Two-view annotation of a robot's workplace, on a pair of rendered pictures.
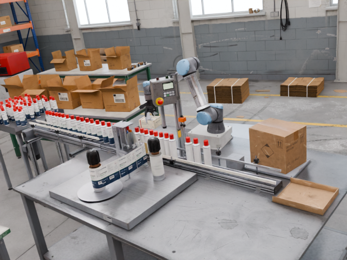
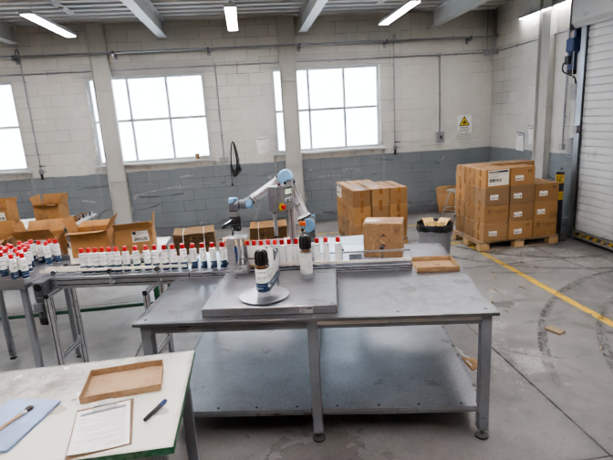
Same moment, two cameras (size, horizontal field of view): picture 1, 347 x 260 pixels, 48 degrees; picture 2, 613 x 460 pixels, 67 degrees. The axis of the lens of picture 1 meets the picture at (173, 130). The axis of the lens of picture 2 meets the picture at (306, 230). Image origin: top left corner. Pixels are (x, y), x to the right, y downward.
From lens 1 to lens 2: 2.02 m
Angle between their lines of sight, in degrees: 37
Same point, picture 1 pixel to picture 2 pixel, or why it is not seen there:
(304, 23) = (254, 169)
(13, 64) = not seen: outside the picture
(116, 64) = (51, 215)
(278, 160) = (395, 245)
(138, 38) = (41, 191)
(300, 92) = (270, 234)
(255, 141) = (369, 235)
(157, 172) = (309, 269)
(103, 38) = not seen: outside the picture
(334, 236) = not seen: hidden behind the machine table
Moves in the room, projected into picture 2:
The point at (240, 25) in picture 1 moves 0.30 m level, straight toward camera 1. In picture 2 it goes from (185, 172) to (190, 172)
